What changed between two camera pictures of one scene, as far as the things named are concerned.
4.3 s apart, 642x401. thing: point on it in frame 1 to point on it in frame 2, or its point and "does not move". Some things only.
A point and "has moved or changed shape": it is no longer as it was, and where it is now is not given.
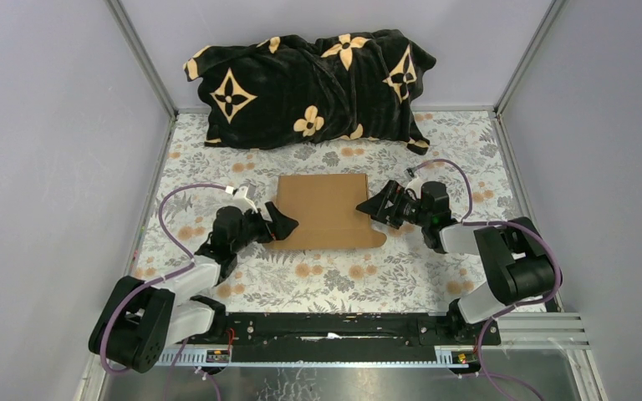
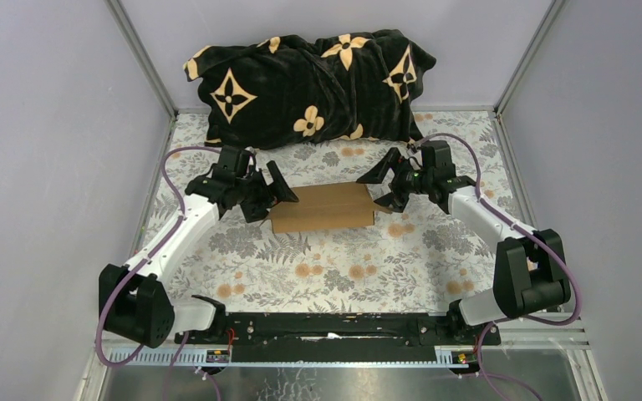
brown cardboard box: (325, 207) has moved or changed shape
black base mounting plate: (345, 337) does not move
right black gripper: (375, 205) to (376, 175)
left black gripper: (279, 229) to (280, 191)
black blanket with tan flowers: (282, 93) does not move
